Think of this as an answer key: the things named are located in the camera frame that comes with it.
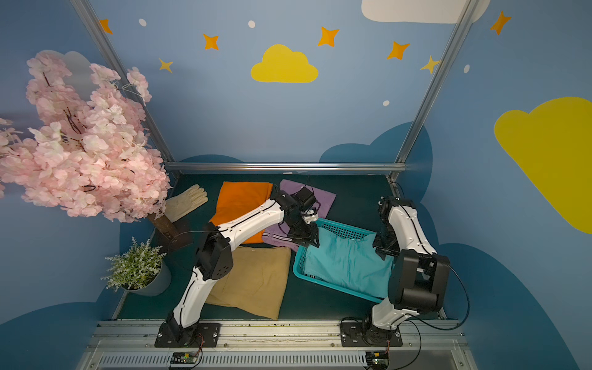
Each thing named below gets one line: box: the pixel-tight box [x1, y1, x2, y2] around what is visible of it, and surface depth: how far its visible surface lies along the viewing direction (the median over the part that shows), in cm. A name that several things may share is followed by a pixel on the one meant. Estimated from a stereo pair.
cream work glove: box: [163, 184, 209, 223], surface depth 113 cm
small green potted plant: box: [100, 236, 172, 297], surface depth 74 cm
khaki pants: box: [205, 245, 292, 320], surface depth 84 cm
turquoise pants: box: [303, 226, 395, 299], surface depth 88 cm
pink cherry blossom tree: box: [0, 52, 172, 223], surface depth 53 cm
